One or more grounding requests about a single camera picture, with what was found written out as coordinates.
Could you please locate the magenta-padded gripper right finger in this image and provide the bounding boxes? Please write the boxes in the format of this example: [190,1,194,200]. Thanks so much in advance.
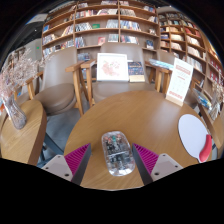
[131,143,184,186]

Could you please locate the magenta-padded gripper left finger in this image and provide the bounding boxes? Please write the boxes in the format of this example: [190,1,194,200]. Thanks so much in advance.
[41,143,92,186]

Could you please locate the transparent computer mouse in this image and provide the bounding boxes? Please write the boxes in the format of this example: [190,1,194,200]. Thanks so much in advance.
[100,130,136,177]

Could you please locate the white mouse pad red rest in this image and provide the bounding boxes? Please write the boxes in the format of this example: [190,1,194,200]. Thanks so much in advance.
[177,113,213,164]

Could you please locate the round wooden side table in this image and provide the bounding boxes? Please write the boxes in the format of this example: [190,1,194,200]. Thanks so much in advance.
[0,99,66,167]
[199,103,224,151]

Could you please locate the beige armchair wooden arms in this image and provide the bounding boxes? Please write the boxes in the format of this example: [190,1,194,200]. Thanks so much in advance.
[24,69,44,101]
[156,49,208,109]
[32,46,88,117]
[79,42,164,104]

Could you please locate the glass vase with pink flowers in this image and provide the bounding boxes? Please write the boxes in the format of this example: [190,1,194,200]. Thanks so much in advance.
[0,48,51,130]

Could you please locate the stack of colourful books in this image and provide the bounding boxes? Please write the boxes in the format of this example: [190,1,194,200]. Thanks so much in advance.
[193,88,213,110]

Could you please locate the white standing sign red print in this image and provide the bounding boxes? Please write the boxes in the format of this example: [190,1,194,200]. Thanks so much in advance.
[165,57,195,107]

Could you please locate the dark blue book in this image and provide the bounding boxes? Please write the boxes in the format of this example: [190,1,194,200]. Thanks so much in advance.
[127,61,146,83]

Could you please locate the light blue book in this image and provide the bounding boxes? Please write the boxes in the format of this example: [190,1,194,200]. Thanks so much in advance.
[148,59,174,71]

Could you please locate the white framed floral picture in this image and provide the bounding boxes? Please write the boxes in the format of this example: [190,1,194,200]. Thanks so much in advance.
[96,52,130,83]

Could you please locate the wide wooden bookshelf unit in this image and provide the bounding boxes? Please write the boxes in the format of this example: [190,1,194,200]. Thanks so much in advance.
[40,0,160,61]

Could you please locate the white ceiling air unit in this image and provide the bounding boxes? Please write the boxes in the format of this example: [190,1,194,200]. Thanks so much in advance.
[28,13,48,25]

